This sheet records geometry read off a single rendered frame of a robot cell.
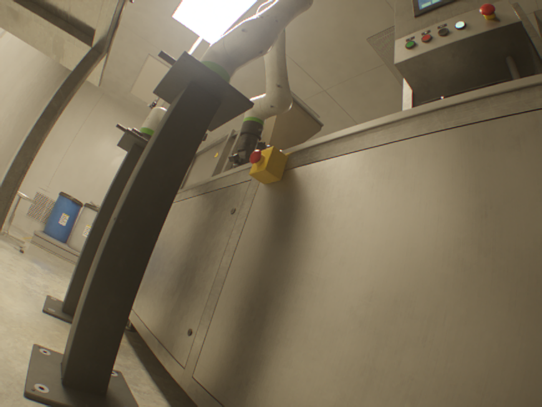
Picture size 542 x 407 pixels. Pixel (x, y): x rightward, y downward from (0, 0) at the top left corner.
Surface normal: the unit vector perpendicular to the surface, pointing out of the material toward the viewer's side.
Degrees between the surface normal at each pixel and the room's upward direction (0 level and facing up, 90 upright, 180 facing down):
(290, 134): 118
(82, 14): 180
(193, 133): 90
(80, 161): 90
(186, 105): 90
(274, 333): 90
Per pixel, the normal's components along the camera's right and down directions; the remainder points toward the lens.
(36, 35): -0.30, 0.89
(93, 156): 0.62, -0.09
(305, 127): 0.40, 0.33
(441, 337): -0.73, -0.44
